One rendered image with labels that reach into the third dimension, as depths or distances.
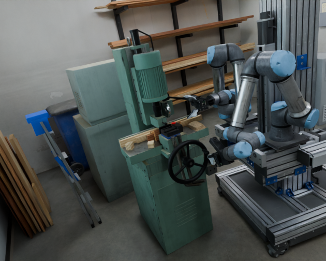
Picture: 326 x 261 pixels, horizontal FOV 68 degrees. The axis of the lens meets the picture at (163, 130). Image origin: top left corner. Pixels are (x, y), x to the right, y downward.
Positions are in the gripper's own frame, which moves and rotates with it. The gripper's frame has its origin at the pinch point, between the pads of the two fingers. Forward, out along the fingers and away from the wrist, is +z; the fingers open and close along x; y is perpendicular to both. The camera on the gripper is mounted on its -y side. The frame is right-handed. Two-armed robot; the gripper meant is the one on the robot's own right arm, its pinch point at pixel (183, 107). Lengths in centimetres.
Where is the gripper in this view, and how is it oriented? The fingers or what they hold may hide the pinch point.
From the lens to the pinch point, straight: 158.1
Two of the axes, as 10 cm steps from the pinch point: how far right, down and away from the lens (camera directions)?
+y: 4.3, 2.1, -8.8
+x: 1.9, 9.3, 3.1
